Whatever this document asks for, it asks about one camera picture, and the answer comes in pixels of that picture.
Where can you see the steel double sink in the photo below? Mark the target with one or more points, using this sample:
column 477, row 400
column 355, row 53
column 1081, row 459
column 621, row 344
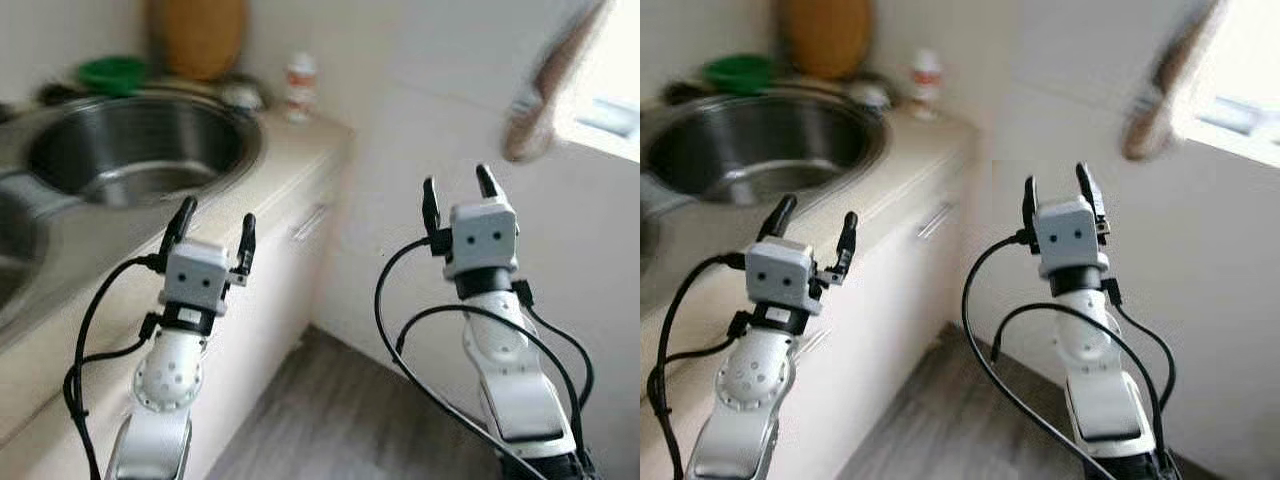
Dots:
column 140, row 140
column 760, row 145

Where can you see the brown grey hanging brush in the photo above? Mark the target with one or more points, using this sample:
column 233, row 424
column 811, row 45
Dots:
column 1155, row 110
column 535, row 110

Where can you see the green plastic bowl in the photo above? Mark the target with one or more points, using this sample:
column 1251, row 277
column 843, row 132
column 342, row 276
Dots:
column 738, row 73
column 113, row 75

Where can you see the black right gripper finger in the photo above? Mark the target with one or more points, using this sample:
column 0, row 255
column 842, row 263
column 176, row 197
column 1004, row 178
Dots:
column 431, row 208
column 488, row 183
column 1090, row 190
column 1029, row 208

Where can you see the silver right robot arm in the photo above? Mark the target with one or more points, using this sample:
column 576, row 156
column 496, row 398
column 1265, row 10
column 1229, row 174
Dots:
column 510, row 390
column 1100, row 390

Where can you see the wooden cutting board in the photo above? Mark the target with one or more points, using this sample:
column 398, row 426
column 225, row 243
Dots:
column 200, row 40
column 825, row 40

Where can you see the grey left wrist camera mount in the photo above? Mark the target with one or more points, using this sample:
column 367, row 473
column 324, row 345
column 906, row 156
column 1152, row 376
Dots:
column 782, row 275
column 195, row 275

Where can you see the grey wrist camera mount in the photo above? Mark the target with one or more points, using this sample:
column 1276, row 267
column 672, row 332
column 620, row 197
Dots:
column 782, row 275
column 480, row 238
column 195, row 275
column 1068, row 235

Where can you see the white bottle with red label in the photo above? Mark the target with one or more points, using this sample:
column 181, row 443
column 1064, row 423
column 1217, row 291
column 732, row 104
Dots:
column 925, row 85
column 300, row 88

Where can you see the black sink plug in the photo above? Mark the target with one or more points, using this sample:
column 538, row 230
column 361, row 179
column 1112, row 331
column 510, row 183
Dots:
column 58, row 93
column 680, row 93

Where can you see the white cabinet door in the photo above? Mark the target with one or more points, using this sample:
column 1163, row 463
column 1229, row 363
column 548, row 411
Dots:
column 900, row 290
column 290, row 280

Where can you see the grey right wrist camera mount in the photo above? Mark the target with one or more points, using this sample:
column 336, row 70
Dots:
column 480, row 238
column 1068, row 235

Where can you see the bright window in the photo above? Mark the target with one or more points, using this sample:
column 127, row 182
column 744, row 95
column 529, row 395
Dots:
column 1245, row 70
column 615, row 60

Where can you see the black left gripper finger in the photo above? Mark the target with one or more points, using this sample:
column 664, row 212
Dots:
column 247, row 238
column 180, row 222
column 779, row 216
column 848, row 238

